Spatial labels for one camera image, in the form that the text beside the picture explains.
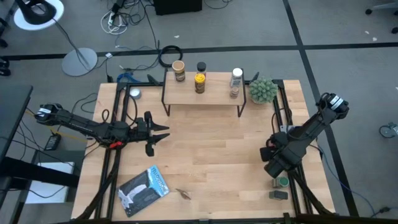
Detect small potted succulent plant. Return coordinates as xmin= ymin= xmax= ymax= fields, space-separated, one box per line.
xmin=248 ymin=77 xmax=279 ymax=105

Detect coiled blue cable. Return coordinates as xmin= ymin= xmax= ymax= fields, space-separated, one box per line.
xmin=116 ymin=72 xmax=135 ymax=83

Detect black box on floor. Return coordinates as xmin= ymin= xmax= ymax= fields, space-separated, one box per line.
xmin=153 ymin=0 xmax=203 ymax=16

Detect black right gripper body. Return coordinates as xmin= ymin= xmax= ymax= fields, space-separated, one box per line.
xmin=259 ymin=131 xmax=304 ymax=179

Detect white power strip with cables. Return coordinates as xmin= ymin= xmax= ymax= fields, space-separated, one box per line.
xmin=99 ymin=9 xmax=129 ymax=35

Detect white round disc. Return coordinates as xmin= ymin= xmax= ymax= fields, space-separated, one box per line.
xmin=13 ymin=0 xmax=65 ymax=31

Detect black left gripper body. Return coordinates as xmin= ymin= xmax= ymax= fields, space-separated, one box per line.
xmin=136 ymin=111 xmax=155 ymax=157

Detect grey caster wheel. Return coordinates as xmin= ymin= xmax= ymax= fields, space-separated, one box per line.
xmin=378 ymin=121 xmax=398 ymax=139

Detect white-lid bagel seasoning jar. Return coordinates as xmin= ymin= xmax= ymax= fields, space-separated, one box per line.
xmin=229 ymin=67 xmax=244 ymax=89

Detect black floor beam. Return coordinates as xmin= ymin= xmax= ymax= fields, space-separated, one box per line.
xmin=0 ymin=156 xmax=81 ymax=189

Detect beige-lid cylinder container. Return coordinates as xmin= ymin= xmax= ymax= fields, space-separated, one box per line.
xmin=171 ymin=60 xmax=187 ymax=83

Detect wooden shelf riser black legs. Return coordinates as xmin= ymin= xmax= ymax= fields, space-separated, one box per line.
xmin=160 ymin=70 xmax=248 ymax=118

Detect black power adapter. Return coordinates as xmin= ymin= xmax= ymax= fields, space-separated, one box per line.
xmin=44 ymin=133 xmax=62 ymax=151

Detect black desk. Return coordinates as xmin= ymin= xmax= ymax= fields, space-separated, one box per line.
xmin=0 ymin=84 xmax=34 ymax=162

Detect yellow-lid seasoning can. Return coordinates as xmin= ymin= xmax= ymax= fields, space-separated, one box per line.
xmin=193 ymin=73 xmax=206 ymax=95

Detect office chair base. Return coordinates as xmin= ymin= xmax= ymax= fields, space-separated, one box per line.
xmin=365 ymin=1 xmax=398 ymax=34

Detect dark green rectangular tin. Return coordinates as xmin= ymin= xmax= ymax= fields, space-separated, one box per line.
xmin=268 ymin=190 xmax=289 ymax=201

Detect white box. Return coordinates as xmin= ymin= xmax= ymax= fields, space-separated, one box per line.
xmin=24 ymin=161 xmax=76 ymax=205

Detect coiled black cable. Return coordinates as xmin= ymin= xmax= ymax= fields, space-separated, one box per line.
xmin=158 ymin=44 xmax=184 ymax=68

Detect small silver round tin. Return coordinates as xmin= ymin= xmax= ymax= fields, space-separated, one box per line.
xmin=129 ymin=87 xmax=143 ymax=100

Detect blue Yellowstone book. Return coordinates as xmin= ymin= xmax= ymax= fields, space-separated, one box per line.
xmin=116 ymin=164 xmax=170 ymax=218

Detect green-lid spice jar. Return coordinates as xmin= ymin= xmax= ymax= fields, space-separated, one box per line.
xmin=271 ymin=176 xmax=290 ymax=189

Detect white floor lamp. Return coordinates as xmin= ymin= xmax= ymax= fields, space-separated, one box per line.
xmin=15 ymin=0 xmax=99 ymax=77

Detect long blue cable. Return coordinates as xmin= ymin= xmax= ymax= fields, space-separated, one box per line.
xmin=316 ymin=144 xmax=379 ymax=216

